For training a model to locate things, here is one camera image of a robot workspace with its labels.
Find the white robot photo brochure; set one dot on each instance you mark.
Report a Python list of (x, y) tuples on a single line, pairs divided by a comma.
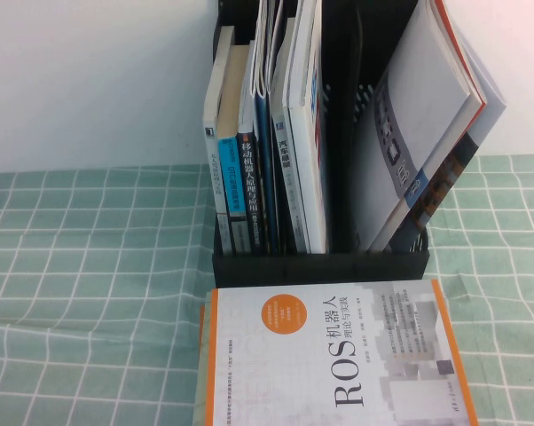
[(444, 177)]

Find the large white red-print book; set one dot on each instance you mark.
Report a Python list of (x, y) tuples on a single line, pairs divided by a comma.
[(309, 177)]

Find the black plastic book holder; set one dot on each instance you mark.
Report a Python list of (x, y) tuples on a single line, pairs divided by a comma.
[(293, 270)]

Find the white orange ROS book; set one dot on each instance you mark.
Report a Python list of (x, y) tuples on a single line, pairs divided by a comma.
[(338, 355)]

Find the pale green cover book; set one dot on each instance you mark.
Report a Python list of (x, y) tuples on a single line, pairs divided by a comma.
[(203, 390)]

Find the blue cover thin booklet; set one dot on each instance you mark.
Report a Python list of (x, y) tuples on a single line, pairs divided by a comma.
[(264, 177)]

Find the thin white booklet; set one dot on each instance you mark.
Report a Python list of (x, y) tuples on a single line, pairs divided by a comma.
[(273, 53)]

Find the green checked tablecloth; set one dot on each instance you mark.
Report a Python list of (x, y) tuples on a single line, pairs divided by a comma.
[(72, 266)]

